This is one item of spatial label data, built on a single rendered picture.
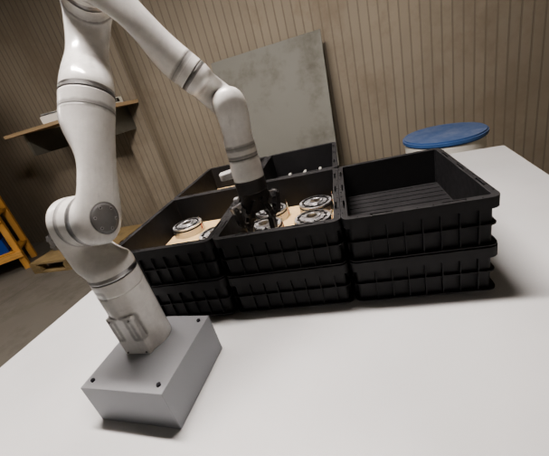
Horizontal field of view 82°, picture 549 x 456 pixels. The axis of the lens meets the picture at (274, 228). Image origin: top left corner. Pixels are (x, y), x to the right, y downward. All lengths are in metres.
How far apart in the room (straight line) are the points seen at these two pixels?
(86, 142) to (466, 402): 0.75
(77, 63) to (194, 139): 2.79
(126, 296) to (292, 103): 2.35
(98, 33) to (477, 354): 0.92
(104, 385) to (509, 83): 3.05
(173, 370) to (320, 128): 2.34
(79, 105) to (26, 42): 3.83
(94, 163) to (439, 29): 2.70
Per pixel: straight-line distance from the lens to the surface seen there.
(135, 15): 0.74
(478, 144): 2.41
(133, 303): 0.68
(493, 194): 0.73
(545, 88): 3.23
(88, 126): 0.64
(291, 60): 2.84
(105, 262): 0.66
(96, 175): 0.62
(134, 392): 0.68
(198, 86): 0.72
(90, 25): 0.80
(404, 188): 1.07
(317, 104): 2.75
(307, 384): 0.67
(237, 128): 0.72
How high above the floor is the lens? 1.22
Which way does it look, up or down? 24 degrees down
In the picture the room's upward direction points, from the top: 15 degrees counter-clockwise
